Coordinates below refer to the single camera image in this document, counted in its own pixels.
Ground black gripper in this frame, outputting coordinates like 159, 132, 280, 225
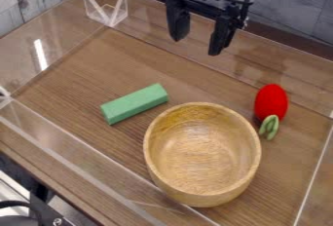
166, 0, 254, 56

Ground red felt fruit green leaf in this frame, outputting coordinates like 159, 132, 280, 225
254, 84, 289, 140

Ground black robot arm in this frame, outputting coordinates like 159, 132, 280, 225
163, 0, 254, 56

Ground green rectangular block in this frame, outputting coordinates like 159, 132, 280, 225
100, 84, 169, 125

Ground wooden bowl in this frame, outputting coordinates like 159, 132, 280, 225
143, 102, 262, 207

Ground clear acrylic enclosure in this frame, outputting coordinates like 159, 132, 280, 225
0, 0, 333, 226

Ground black metal bracket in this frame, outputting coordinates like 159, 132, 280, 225
28, 194, 74, 226

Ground black cable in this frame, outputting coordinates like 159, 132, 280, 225
0, 200, 33, 226

